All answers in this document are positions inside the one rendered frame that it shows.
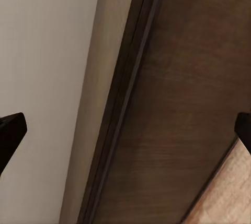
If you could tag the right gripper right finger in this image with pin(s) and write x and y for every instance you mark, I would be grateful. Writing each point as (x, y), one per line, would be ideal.
(243, 129)

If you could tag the cabinet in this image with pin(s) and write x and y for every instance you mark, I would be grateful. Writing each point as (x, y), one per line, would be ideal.
(164, 83)

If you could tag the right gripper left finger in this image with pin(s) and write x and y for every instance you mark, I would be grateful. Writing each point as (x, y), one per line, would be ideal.
(12, 130)

